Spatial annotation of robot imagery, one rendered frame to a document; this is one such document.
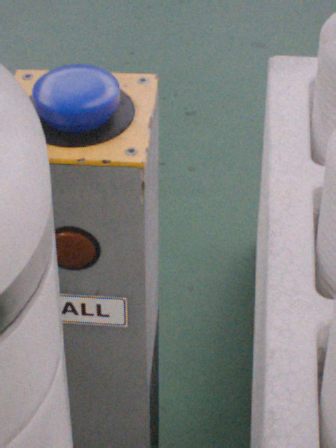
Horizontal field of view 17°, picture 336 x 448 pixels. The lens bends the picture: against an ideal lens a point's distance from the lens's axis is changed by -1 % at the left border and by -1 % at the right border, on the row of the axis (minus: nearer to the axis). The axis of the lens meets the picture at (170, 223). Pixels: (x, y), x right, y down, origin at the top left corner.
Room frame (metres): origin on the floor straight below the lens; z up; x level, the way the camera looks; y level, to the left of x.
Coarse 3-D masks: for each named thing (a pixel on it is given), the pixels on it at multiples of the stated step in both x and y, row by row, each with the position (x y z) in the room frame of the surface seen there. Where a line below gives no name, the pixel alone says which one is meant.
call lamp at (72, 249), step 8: (64, 232) 0.40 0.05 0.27; (72, 232) 0.40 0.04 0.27; (56, 240) 0.40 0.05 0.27; (64, 240) 0.40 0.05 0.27; (72, 240) 0.40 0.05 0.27; (80, 240) 0.40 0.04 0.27; (88, 240) 0.40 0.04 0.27; (56, 248) 0.40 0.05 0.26; (64, 248) 0.40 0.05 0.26; (72, 248) 0.40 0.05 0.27; (80, 248) 0.40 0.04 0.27; (88, 248) 0.40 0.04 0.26; (64, 256) 0.40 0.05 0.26; (72, 256) 0.40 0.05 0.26; (80, 256) 0.40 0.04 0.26; (88, 256) 0.40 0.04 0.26; (64, 264) 0.40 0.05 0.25; (72, 264) 0.40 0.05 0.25; (80, 264) 0.40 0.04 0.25
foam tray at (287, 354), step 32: (288, 64) 0.68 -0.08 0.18; (288, 96) 0.64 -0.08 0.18; (288, 128) 0.61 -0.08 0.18; (288, 160) 0.57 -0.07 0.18; (288, 192) 0.54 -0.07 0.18; (320, 192) 0.55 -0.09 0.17; (288, 224) 0.51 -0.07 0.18; (288, 256) 0.48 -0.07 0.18; (256, 288) 0.61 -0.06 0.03; (288, 288) 0.46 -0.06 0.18; (256, 320) 0.57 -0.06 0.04; (288, 320) 0.43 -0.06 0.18; (320, 320) 0.43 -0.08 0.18; (256, 352) 0.52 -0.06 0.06; (288, 352) 0.41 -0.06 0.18; (320, 352) 0.43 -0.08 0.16; (256, 384) 0.48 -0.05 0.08; (288, 384) 0.39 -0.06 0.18; (320, 384) 0.43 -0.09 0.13; (256, 416) 0.44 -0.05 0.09; (288, 416) 0.37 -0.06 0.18
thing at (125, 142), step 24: (24, 72) 0.47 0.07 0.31; (120, 96) 0.45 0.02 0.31; (144, 96) 0.45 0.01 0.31; (120, 120) 0.43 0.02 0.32; (144, 120) 0.43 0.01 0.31; (48, 144) 0.41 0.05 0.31; (72, 144) 0.41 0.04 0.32; (96, 144) 0.41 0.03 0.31; (120, 144) 0.41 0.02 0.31; (144, 144) 0.41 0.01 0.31
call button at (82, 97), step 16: (80, 64) 0.45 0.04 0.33; (48, 80) 0.44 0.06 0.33; (64, 80) 0.44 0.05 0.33; (80, 80) 0.44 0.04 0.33; (96, 80) 0.44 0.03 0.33; (112, 80) 0.44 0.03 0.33; (32, 96) 0.43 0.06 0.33; (48, 96) 0.43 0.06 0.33; (64, 96) 0.43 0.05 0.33; (80, 96) 0.43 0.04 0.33; (96, 96) 0.43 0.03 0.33; (112, 96) 0.43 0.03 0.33; (48, 112) 0.42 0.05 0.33; (64, 112) 0.42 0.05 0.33; (80, 112) 0.42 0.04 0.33; (96, 112) 0.42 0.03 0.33; (112, 112) 0.42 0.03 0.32; (64, 128) 0.42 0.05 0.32; (80, 128) 0.42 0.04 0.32
